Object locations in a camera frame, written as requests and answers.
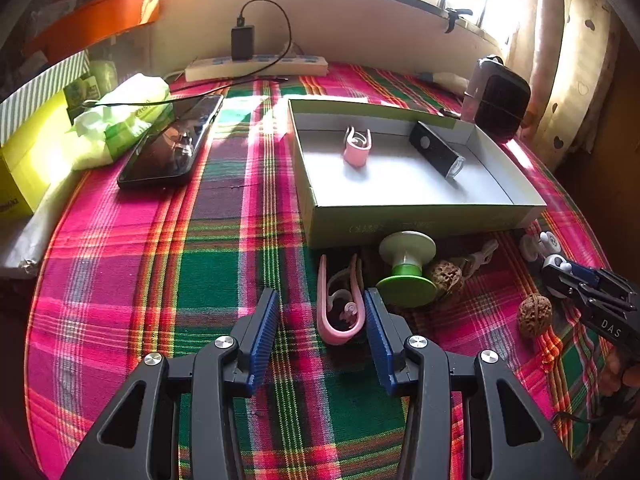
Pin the person's right hand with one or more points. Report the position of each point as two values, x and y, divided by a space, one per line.
620 372

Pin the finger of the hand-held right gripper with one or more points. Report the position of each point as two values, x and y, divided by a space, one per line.
567 287
585 273

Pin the white power strip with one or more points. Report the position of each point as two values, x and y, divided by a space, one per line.
210 69

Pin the clear glass case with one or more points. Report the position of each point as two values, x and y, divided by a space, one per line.
125 55

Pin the small green packet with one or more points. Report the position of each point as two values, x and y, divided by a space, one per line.
82 90

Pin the green cardboard box tray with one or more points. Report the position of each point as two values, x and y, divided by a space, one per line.
400 185

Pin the heart print curtain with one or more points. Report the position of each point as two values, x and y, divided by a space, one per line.
565 60

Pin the green white tissue pack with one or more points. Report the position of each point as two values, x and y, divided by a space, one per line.
125 110

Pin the grey black desk heater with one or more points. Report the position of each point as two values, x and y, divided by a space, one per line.
502 100

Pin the pink plastic clip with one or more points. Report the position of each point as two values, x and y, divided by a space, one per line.
356 152
330 330

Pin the black flashlight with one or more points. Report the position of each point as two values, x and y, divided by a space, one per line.
435 150

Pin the black charger adapter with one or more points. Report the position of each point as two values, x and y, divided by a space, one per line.
242 42

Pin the plaid tablecloth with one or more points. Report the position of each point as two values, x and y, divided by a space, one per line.
200 240

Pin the black smartphone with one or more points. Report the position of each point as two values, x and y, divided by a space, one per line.
170 145

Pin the yellow green box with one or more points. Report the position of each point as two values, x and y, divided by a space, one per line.
30 165

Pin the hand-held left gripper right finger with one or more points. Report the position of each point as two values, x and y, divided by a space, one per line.
376 340

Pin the dark wooden cabinet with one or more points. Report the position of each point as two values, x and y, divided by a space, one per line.
615 160

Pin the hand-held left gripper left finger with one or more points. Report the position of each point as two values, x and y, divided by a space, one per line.
265 335

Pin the white round printed cap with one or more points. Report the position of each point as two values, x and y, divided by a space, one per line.
550 241

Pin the brown walnut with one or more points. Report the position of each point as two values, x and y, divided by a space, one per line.
534 316
444 280

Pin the orange box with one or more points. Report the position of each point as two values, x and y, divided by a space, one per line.
100 20

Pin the white blue tube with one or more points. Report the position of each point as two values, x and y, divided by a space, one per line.
445 80

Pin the green white spool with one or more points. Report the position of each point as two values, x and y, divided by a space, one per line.
406 285

